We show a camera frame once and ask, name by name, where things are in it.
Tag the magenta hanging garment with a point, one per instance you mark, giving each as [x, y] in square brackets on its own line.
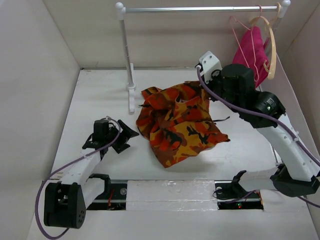
[263, 58]

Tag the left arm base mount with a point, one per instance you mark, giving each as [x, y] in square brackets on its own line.
[114, 200]

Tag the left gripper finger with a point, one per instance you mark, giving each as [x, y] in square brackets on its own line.
[126, 132]
[119, 148]

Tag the orange camouflage trousers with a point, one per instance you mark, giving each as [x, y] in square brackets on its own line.
[177, 123]

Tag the pink wire hanger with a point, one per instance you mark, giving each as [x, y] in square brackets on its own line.
[248, 48]

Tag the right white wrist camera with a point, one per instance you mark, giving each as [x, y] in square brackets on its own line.
[210, 66]

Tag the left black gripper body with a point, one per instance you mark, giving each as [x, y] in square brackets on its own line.
[113, 133]

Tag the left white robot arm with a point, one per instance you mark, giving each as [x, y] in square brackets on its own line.
[66, 201]

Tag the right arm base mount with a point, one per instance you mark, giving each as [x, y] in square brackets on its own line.
[230, 200]

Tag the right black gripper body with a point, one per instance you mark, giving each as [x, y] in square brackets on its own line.
[217, 83]

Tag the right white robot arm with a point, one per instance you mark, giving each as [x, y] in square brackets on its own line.
[297, 175]

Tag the beige plastic hanger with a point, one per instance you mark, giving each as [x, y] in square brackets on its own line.
[270, 68]

